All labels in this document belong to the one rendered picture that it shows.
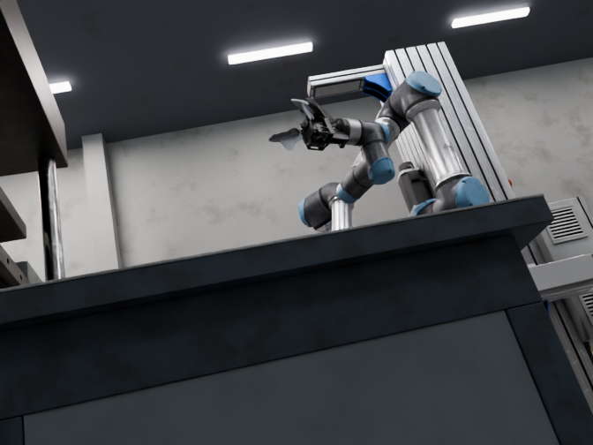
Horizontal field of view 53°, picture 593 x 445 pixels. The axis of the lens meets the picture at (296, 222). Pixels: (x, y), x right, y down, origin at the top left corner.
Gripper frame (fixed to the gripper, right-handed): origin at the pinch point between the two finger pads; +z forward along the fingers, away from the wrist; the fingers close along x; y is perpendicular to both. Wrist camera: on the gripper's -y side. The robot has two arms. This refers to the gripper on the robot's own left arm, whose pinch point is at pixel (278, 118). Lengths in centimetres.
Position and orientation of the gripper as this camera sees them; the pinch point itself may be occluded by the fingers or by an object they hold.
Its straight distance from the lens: 162.1
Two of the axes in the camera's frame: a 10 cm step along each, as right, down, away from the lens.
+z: -8.6, -0.1, -5.2
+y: 3.0, 8.0, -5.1
